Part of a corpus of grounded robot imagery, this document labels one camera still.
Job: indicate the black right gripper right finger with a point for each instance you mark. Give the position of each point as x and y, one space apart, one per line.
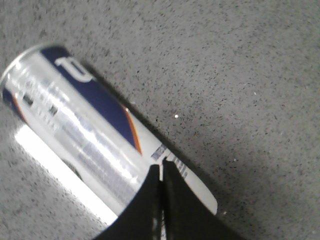
185 216

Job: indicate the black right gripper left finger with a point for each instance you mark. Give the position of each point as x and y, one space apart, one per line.
141 219

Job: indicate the clear plastic tennis ball can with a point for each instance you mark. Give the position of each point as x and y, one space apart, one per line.
86 126

